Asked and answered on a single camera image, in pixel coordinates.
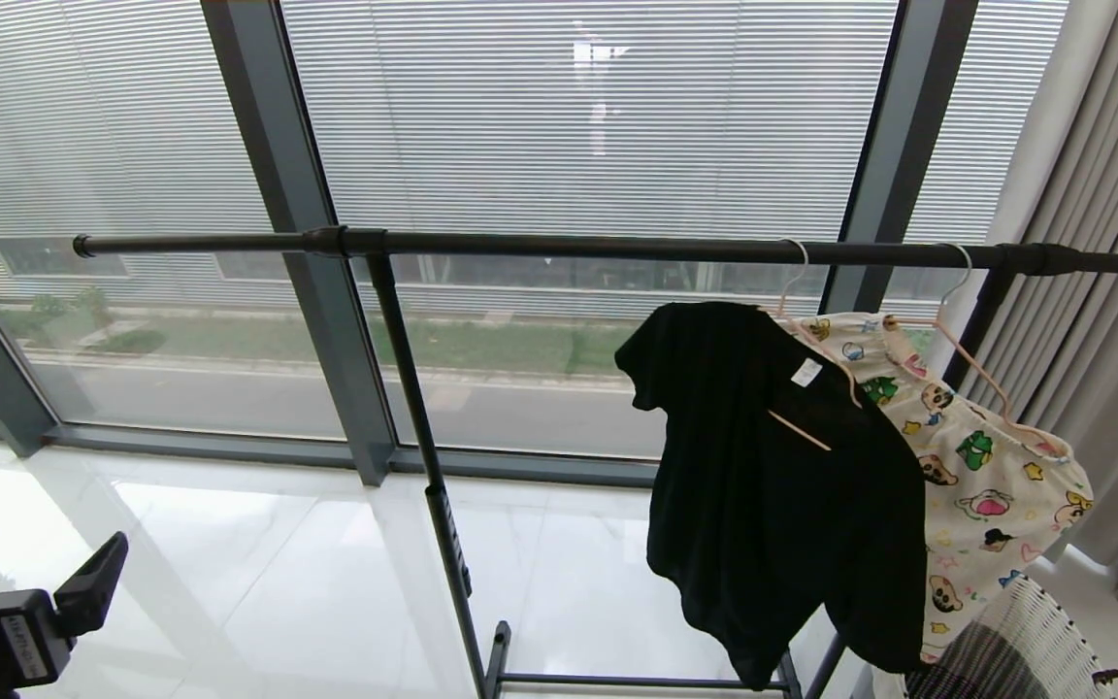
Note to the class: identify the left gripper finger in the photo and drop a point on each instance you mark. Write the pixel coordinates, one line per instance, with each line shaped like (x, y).
(93, 592)

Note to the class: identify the cream printed garment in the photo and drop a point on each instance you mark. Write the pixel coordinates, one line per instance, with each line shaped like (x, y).
(996, 505)

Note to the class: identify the pink clothes hanger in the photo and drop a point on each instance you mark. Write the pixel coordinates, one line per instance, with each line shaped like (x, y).
(967, 267)
(802, 262)

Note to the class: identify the black clothes rack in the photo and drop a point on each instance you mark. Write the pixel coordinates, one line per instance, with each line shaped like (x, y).
(520, 243)

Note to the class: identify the white laundry basket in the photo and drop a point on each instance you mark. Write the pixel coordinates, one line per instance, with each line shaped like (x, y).
(1025, 631)

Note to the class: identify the window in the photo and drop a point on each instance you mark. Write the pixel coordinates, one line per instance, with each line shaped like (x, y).
(569, 116)

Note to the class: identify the black short-sleeved shirt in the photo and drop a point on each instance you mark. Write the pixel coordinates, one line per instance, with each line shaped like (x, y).
(763, 524)

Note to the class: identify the beige curtain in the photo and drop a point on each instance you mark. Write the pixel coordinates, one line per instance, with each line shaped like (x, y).
(1102, 175)

